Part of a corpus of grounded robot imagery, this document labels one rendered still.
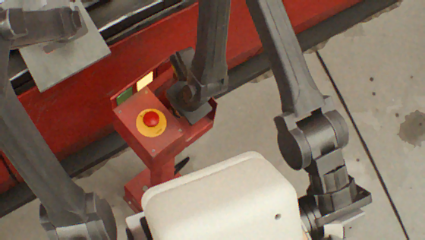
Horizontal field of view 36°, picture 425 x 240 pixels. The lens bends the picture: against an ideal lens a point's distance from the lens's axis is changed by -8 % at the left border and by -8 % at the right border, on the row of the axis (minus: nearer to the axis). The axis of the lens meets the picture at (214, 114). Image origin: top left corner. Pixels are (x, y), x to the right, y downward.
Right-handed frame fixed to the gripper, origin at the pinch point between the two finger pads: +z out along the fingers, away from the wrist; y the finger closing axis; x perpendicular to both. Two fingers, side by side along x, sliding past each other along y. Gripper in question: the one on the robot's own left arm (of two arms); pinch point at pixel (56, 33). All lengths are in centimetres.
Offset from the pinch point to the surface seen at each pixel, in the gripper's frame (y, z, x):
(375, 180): -90, 63, 95
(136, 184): -13, 73, 54
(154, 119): -13.8, 8.8, 28.5
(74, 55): -1.5, -0.5, 6.4
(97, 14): -13.7, 17.1, 0.0
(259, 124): -64, 84, 59
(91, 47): -5.7, -0.6, 6.5
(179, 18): -35.5, 26.7, 10.3
